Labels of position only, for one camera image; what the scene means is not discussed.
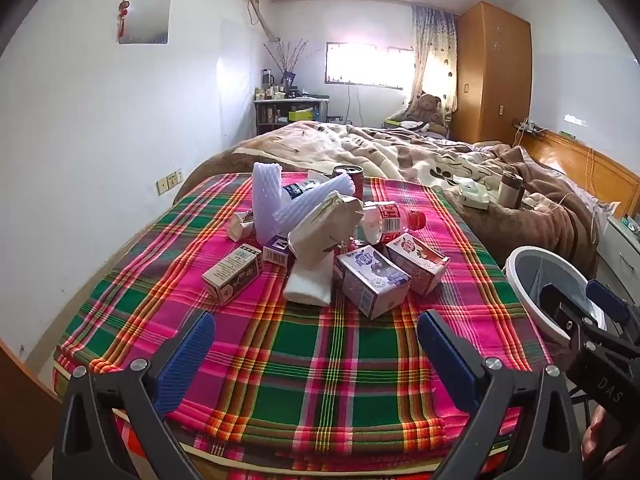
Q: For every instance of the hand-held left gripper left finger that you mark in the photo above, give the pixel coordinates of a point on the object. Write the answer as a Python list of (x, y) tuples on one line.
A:
[(187, 355)]

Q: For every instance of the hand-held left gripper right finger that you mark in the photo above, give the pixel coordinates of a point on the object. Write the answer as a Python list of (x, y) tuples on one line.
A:
[(445, 355)]

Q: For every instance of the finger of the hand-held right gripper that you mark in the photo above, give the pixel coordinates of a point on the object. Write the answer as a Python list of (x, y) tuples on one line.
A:
[(557, 302), (606, 301)]

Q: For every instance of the white round bin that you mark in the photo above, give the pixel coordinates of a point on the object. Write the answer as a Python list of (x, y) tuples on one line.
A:
[(525, 290)]

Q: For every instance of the white foam block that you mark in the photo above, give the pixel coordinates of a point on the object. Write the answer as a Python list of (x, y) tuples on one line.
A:
[(310, 285)]

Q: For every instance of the red drink can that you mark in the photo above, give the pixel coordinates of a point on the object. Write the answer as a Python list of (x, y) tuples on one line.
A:
[(354, 180)]

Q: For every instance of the person's right hand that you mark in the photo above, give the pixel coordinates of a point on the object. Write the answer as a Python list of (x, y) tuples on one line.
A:
[(597, 435)]

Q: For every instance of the white nightstand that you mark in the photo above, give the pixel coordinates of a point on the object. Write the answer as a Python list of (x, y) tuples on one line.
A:
[(622, 250)]

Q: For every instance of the brown fleece blanket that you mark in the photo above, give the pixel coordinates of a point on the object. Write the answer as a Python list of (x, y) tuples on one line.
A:
[(545, 225)]

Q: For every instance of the brown small box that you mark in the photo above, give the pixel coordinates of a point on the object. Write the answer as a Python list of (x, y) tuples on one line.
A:
[(232, 272)]

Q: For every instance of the red and white milk carton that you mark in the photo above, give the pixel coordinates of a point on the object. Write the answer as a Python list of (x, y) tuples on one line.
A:
[(417, 262)]

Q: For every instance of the purple and white milk carton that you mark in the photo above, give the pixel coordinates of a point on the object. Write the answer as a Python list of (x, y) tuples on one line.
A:
[(367, 280)]

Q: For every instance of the brown and white thermos cup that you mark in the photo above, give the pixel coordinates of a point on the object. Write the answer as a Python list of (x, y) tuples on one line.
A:
[(510, 190)]

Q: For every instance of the plaid cloth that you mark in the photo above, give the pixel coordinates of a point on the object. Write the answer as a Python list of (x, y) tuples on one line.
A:
[(310, 360)]

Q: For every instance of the purple and white box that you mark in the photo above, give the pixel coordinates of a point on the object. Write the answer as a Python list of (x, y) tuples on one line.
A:
[(276, 251)]

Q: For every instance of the wooden headboard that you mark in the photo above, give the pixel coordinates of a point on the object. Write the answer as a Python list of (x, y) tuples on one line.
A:
[(590, 165)]

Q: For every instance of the crumpled patterned paper cup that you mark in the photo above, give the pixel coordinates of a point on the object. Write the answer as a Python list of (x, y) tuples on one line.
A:
[(240, 225)]

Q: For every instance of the clear bottle with red cap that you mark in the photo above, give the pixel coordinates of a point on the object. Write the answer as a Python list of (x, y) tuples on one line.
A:
[(387, 220)]

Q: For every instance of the wooden furniture edge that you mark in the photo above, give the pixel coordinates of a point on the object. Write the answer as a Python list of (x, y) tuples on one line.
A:
[(22, 410)]

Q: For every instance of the crumpled brown paper bag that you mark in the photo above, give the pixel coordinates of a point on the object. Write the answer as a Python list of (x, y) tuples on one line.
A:
[(325, 225)]

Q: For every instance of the white power strip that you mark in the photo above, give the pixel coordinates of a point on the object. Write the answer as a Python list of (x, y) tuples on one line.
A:
[(530, 127)]

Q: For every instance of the white foam net sleeve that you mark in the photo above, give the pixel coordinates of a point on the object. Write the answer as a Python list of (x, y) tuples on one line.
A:
[(310, 202), (265, 195)]

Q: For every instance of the blue label plastic bottle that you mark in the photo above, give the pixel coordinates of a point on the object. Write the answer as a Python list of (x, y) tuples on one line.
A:
[(297, 191)]

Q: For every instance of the beige patterned blanket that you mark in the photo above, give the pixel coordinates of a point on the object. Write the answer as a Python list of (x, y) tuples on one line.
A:
[(390, 152)]

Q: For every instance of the brown teddy bear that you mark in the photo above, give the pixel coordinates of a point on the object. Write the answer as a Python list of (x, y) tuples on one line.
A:
[(425, 110)]

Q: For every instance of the wooden wardrobe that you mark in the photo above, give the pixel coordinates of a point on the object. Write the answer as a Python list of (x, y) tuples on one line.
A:
[(492, 75)]

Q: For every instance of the white shelf unit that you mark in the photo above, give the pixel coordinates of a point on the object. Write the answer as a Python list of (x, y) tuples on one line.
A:
[(287, 112)]

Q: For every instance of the patterned curtain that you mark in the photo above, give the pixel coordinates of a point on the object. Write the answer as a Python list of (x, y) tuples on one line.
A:
[(435, 60)]

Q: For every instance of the row of toiletry bottles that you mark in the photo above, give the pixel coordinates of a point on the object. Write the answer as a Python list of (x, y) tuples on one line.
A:
[(272, 90)]

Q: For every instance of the window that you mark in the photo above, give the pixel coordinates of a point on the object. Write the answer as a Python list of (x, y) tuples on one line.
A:
[(367, 62)]

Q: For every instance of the dried branches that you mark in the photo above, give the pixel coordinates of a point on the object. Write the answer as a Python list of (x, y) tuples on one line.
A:
[(290, 55)]

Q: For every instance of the air conditioner pipe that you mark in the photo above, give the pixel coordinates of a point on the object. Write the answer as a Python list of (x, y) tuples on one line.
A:
[(260, 15)]

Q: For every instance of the red hanging knot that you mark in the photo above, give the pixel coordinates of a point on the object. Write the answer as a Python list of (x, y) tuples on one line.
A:
[(123, 10)]

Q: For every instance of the wall socket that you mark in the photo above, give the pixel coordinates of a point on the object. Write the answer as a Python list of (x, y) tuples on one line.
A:
[(169, 182)]

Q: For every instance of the square wall mirror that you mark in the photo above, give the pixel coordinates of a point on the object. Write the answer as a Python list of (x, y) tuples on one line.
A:
[(147, 15)]

